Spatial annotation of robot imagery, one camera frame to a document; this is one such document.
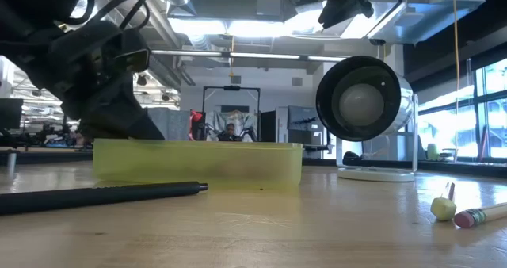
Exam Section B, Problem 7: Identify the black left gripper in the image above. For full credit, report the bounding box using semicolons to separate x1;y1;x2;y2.
22;19;166;141

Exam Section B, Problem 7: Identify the black pen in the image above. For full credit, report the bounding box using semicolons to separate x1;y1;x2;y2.
0;181;210;216

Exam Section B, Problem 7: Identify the yellow translucent supply box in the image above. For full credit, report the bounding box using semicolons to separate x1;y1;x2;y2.
92;137;304;188

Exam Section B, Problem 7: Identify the yellow pen with cap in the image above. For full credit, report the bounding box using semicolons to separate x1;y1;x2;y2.
429;182;458;222

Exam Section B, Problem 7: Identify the cream pencil pink eraser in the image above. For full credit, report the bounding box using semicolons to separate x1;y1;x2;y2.
453;201;507;229

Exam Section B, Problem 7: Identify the grey partition panel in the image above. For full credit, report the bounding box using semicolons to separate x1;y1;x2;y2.
146;107;191;141

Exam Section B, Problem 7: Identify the red jacket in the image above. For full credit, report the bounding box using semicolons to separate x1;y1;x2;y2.
189;109;204;140

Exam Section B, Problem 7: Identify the person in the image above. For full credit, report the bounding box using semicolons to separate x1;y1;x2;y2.
216;122;243;142

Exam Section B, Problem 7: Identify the black monitor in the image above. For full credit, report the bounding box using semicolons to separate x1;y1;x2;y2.
260;109;278;142
0;98;24;130

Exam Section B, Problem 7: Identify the grey cover cloth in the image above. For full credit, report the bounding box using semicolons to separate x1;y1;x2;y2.
205;109;258;142

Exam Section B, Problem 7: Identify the green bottle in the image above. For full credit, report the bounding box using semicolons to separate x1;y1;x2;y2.
425;142;441;162

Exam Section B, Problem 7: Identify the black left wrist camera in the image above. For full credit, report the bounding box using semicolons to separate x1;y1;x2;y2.
118;28;152;74

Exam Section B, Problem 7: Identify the black gantry frame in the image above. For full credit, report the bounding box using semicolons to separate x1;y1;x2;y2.
202;85;261;142

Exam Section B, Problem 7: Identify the white cylindrical post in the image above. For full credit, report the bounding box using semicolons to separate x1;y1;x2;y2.
6;148;19;180

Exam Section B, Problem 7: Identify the yellow hanging cable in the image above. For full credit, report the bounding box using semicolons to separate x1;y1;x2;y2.
452;0;461;162

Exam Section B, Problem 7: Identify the black frame clamp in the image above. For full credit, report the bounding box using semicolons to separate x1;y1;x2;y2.
342;151;362;167

